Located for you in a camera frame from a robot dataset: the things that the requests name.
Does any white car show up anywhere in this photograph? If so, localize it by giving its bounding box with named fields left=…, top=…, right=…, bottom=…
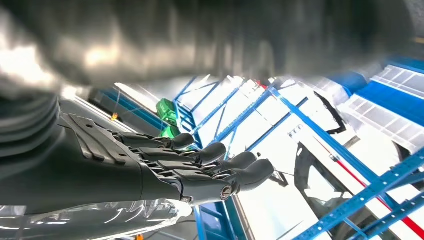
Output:
left=178, top=75, right=424, bottom=240

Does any blue plastic bin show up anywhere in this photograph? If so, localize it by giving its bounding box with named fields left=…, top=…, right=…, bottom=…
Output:
left=355, top=80, right=424, bottom=127

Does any green plastic crate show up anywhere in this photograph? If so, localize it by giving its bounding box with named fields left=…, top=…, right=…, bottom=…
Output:
left=155, top=98, right=182, bottom=139

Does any stainless steel workbench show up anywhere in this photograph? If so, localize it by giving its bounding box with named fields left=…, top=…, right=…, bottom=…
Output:
left=0, top=0, right=424, bottom=100

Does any translucent white plastic bin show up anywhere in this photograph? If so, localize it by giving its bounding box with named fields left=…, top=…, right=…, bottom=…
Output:
left=337, top=94, right=424, bottom=155
left=370, top=64, right=424, bottom=100

